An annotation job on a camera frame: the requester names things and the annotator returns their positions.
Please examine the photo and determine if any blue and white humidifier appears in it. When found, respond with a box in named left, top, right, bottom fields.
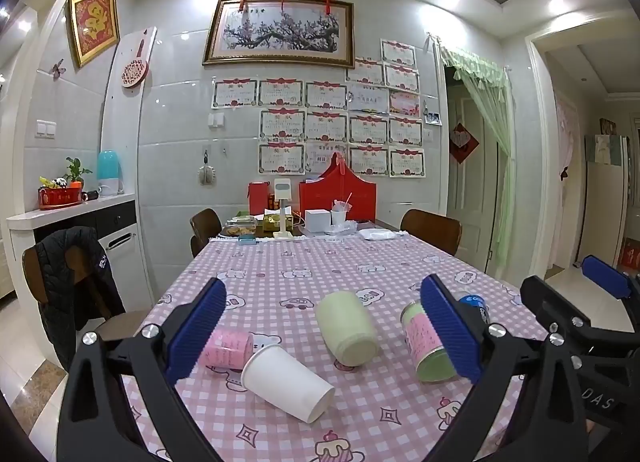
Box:
left=97, top=150, right=125, bottom=198

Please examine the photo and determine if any white door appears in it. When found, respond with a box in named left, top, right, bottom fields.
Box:
left=446, top=84, right=502, bottom=264

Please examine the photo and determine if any brown wooden chair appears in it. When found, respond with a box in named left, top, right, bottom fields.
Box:
left=190, top=208, right=223, bottom=258
left=22, top=228, right=152, bottom=343
left=400, top=209, right=463, bottom=257

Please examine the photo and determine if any green food box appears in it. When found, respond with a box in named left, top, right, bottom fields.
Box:
left=262, top=214, right=297, bottom=233

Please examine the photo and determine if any framed blossom painting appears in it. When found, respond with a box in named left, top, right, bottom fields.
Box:
left=202, top=0, right=355, bottom=68

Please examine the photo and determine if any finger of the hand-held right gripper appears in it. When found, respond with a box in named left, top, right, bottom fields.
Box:
left=581, top=255, right=640, bottom=304
left=520, top=276, right=640, bottom=368

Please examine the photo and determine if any pink checked tablecloth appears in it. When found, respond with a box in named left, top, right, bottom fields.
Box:
left=121, top=232, right=547, bottom=462

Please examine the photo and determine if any round pink hanging ornament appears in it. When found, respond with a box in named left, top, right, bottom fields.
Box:
left=121, top=39, right=150, bottom=89

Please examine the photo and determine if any white paper cup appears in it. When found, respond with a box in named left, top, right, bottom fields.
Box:
left=241, top=344, right=336, bottom=425

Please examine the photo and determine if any green lace curtain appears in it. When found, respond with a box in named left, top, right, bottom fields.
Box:
left=439, top=44, right=516, bottom=269

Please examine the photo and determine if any white stand dispenser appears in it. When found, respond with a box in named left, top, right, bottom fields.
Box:
left=272, top=178, right=295, bottom=239

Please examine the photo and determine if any green cup with pink label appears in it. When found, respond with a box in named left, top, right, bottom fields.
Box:
left=401, top=301, right=460, bottom=384

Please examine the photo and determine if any white counter cabinet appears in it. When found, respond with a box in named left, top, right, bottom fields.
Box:
left=7, top=194, right=152, bottom=295

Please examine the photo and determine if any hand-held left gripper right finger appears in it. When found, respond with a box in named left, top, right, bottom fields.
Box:
left=419, top=273, right=587, bottom=462

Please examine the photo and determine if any white cup with straws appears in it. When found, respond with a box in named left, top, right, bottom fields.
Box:
left=330, top=194, right=354, bottom=231

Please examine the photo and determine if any potted green plant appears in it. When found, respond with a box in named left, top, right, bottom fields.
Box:
left=65, top=157, right=94, bottom=189

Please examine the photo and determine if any cream cup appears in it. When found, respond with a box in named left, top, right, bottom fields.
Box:
left=315, top=290, right=379, bottom=368

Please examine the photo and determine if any red and gold framed picture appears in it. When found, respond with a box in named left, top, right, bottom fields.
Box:
left=67, top=0, right=121, bottom=69

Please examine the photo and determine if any red tray box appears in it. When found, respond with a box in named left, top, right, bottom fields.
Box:
left=38, top=185, right=84, bottom=211

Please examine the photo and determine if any white box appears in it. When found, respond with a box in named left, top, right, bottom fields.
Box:
left=304, top=210, right=331, bottom=233

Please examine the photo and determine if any red diamond door decoration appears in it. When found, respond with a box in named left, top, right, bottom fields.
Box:
left=449, top=124, right=480, bottom=166

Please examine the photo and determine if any wall of certificates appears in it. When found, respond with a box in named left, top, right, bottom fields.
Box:
left=211, top=39, right=426, bottom=178

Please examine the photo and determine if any small red gift bag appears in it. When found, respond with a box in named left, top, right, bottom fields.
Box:
left=248, top=182, right=269, bottom=217

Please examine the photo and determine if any red gift box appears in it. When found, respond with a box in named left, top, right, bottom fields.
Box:
left=299, top=152, right=377, bottom=223

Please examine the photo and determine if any blue can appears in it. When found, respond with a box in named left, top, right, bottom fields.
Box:
left=457, top=293, right=489, bottom=325

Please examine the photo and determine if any black padded jacket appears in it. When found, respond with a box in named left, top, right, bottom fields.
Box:
left=34, top=227, right=127, bottom=373

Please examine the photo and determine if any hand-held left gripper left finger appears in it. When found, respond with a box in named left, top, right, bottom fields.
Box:
left=56, top=277, right=228, bottom=462

